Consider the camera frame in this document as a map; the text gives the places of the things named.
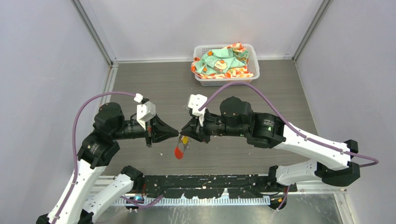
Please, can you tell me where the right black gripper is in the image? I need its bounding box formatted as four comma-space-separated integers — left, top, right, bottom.
180, 106, 247, 143

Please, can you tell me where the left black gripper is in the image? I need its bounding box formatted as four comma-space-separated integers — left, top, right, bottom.
113, 112, 179, 146

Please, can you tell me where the key with yellow tag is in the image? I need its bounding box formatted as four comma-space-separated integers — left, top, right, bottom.
181, 136, 189, 146

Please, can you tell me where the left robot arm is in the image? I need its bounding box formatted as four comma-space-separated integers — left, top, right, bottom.
36, 101, 179, 224

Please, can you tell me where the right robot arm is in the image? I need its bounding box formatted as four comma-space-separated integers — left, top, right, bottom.
181, 94, 361, 192

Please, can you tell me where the colourful patterned cloth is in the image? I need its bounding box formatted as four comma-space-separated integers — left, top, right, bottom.
191, 42, 254, 79

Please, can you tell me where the white plastic basket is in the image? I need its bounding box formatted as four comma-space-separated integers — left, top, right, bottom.
193, 44, 260, 87

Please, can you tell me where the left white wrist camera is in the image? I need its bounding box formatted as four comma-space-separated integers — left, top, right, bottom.
134, 93, 156, 130

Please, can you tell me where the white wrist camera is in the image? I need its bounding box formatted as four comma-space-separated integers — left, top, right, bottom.
134, 93, 156, 130
187, 94, 208, 126

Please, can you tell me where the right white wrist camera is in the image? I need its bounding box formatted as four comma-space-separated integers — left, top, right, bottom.
187, 94, 208, 126

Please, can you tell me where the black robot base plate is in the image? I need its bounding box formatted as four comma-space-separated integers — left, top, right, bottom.
131, 174, 287, 199

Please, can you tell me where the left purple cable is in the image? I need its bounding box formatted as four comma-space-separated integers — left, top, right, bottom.
51, 91, 166, 224

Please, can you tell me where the purple cable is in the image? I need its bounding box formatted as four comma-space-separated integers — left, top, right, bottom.
51, 91, 166, 224
198, 81, 380, 211

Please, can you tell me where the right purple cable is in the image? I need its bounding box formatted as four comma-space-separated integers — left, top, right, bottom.
198, 81, 380, 211

